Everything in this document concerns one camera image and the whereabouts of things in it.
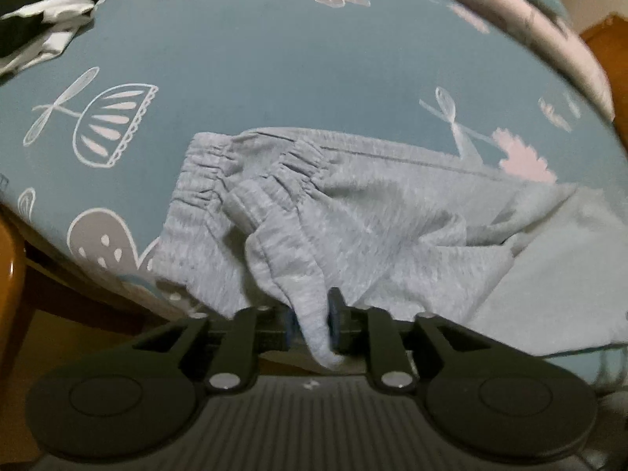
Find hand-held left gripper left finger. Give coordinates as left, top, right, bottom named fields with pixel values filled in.
left=132, top=307, right=300, bottom=396

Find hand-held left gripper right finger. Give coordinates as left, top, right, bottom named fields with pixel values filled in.
left=326, top=287, right=486, bottom=396

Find grey sweatpants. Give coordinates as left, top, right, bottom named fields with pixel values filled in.
left=152, top=128, right=628, bottom=371

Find black and white clothes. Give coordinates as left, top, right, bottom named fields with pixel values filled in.
left=0, top=0, right=106, bottom=77

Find pink floral quilt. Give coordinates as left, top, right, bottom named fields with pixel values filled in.
left=368, top=0, right=616, bottom=119

